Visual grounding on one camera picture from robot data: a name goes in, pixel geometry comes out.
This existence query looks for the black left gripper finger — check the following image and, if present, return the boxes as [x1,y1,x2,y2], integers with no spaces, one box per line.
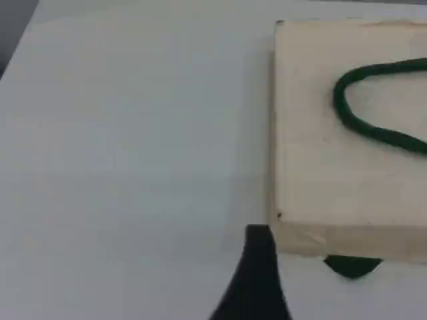
[209,225,292,320]

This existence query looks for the white canvas handbag green handles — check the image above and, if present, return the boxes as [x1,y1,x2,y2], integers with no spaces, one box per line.
[266,19,427,281]

